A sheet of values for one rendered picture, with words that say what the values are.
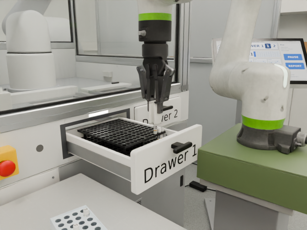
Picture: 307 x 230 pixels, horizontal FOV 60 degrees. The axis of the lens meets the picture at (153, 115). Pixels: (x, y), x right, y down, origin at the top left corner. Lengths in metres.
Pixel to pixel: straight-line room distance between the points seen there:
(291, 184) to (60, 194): 0.61
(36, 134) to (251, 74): 0.64
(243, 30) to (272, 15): 1.34
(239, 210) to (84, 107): 0.60
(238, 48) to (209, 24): 1.55
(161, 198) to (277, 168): 0.72
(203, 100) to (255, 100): 1.73
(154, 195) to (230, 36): 0.77
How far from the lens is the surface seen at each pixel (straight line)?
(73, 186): 0.84
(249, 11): 0.99
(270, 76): 0.82
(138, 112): 1.03
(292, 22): 4.30
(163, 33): 0.74
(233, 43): 0.96
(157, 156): 0.68
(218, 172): 0.82
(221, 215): 0.98
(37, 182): 0.87
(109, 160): 0.72
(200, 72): 2.53
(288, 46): 1.74
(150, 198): 1.27
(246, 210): 0.93
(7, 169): 0.74
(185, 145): 0.70
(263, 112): 0.84
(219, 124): 2.53
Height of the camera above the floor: 1.17
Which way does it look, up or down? 15 degrees down
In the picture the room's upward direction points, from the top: straight up
